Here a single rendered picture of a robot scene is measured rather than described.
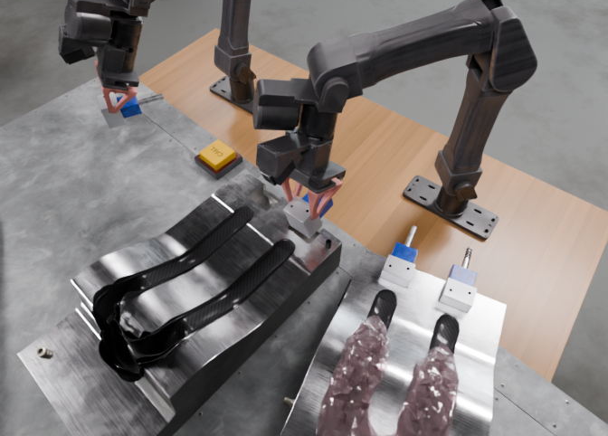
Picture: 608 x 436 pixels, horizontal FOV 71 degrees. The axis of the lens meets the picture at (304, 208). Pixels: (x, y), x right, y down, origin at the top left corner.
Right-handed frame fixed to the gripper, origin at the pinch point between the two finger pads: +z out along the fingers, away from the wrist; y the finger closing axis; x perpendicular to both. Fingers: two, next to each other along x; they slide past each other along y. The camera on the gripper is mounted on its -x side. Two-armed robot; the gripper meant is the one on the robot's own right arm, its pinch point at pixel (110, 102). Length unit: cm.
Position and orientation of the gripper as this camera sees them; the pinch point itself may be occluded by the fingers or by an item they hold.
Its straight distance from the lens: 103.2
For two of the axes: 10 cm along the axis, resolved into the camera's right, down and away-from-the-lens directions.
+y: 4.2, 7.4, -5.3
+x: 8.0, -0.2, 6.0
